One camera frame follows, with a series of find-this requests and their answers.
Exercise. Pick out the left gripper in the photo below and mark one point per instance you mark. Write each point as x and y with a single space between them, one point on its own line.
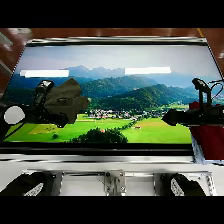
57 119

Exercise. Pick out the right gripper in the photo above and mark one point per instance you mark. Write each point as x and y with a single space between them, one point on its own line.
186 117

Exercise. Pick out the dark grey garment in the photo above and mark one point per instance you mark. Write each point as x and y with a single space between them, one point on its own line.
68 98

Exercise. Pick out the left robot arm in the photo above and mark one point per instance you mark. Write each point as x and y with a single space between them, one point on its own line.
14 115

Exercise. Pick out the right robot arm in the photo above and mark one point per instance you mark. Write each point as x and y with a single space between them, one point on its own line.
213 116

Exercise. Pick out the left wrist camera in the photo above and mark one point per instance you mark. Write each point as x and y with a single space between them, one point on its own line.
42 89

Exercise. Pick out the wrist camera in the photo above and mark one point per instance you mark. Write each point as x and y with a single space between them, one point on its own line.
200 86
42 89

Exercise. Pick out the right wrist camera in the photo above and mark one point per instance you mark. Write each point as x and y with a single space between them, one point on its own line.
200 86

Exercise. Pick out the silver frame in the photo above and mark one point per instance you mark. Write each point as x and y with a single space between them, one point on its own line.
100 166

